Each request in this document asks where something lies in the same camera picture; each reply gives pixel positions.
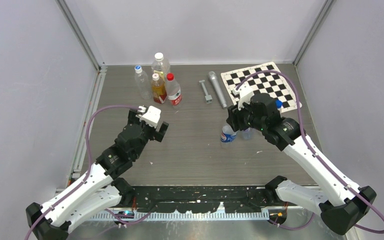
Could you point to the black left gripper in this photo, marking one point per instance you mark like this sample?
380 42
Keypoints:
156 135

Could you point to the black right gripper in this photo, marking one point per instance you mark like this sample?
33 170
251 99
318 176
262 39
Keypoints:
234 115

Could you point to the clear bottle pink label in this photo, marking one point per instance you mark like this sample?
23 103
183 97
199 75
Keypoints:
247 134

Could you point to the blue label clear bottle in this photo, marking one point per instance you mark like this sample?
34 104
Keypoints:
280 110

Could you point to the blue bottle cap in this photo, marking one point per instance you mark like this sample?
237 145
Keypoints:
278 103

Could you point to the Pepsi label clear bottle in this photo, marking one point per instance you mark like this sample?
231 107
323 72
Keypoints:
228 135

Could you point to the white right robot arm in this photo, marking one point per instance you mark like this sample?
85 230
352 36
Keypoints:
341 202

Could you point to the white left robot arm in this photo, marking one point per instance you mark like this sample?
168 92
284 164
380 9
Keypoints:
101 186

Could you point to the amber liquid bottle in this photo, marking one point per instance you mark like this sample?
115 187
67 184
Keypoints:
158 89

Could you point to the red cap clear bottle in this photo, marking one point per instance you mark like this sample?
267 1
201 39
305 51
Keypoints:
173 90

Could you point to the blue white cap bottle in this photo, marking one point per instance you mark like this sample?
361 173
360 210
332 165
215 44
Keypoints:
143 83

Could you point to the tall white cap bottle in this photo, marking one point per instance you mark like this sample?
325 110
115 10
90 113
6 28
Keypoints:
161 65

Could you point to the black white chessboard mat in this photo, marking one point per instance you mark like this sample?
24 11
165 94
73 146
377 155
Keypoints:
271 83

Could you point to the silver microphone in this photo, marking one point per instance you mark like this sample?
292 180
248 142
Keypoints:
212 77

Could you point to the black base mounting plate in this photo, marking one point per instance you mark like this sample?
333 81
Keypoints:
199 199

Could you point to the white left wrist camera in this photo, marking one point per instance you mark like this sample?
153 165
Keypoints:
150 115

